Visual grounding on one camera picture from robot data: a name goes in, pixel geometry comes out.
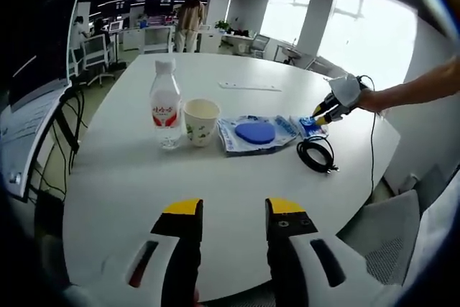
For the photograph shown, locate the person's right hand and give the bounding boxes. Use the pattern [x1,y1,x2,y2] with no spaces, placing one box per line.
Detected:
[354,85,392,113]

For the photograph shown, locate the blue round pad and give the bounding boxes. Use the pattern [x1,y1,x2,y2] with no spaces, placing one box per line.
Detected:
[235,122,276,147]

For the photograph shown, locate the white table cover plate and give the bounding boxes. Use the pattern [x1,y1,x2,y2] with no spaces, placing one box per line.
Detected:
[218,80,283,93]

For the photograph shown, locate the blue floral tissue packet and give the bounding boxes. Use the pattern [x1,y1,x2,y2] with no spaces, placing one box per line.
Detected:
[289,114,330,139]

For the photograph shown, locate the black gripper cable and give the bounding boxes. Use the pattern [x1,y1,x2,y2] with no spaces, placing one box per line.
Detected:
[357,75,377,196]

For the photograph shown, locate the clear printed plastic bag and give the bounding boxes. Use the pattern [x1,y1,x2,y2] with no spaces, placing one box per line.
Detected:
[216,114,299,157]

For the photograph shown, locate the clear plastic water bottle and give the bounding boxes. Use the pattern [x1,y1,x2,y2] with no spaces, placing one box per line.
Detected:
[149,58,183,150]

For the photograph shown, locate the black tripod stand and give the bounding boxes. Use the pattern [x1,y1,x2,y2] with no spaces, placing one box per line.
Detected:
[53,86,89,178]

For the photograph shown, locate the person's white shirt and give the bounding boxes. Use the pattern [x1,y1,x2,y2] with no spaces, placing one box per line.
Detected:
[398,191,460,307]

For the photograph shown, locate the white paper cup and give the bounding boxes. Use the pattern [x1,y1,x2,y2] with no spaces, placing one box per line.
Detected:
[183,98,221,148]

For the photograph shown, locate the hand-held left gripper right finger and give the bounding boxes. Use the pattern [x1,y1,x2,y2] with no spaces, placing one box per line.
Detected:
[264,197,407,307]

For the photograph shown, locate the white table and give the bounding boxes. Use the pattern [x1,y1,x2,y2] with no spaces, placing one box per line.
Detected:
[63,52,402,293]

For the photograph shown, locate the white office chair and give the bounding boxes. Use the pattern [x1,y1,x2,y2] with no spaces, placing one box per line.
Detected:
[275,44,306,65]
[142,25,173,55]
[80,35,116,87]
[249,33,271,58]

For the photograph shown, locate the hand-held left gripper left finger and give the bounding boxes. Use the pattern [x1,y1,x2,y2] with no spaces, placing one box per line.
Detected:
[68,198,205,307]

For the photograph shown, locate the grey mesh office chair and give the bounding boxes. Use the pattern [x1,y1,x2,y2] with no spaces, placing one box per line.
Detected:
[339,190,421,286]

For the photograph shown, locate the white laptop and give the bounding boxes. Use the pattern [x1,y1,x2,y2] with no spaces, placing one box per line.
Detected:
[0,0,84,202]

